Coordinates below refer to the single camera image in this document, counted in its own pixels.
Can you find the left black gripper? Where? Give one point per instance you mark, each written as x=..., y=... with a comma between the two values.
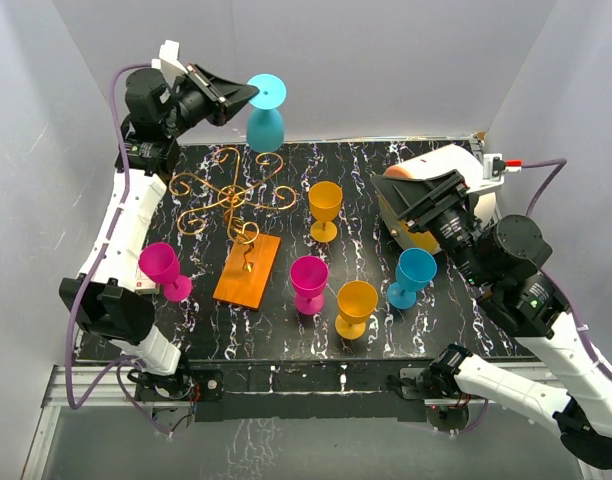
x=224, y=98

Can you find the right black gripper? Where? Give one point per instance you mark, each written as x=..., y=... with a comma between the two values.
x=419, y=201

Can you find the teal wine glass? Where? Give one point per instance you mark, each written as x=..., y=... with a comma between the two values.
x=265, y=125

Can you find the yellow wine glass back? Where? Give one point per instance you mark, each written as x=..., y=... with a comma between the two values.
x=325, y=200

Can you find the yellow wine glass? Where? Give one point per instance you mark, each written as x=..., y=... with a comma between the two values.
x=357, y=301
x=325, y=200

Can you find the pink wine glass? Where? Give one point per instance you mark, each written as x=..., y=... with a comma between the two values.
x=309, y=277
x=160, y=263

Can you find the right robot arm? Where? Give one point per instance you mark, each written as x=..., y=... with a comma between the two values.
x=506, y=260

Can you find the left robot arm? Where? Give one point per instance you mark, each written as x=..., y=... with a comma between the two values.
x=102, y=298

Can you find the blue wine glass right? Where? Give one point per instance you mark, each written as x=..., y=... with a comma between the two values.
x=415, y=269

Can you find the yellow wine glass front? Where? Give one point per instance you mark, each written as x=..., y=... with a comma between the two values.
x=357, y=301

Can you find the white round drawer cabinet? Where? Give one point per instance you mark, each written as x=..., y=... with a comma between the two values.
x=429, y=165

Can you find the small white red box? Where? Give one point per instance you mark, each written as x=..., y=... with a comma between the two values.
x=144, y=285

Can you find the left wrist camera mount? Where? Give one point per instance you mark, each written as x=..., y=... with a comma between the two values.
x=168, y=63

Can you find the gold wire wine glass rack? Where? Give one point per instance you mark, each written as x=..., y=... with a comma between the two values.
x=253, y=254

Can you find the aluminium front rail frame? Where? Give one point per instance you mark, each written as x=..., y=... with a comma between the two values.
x=302, y=389

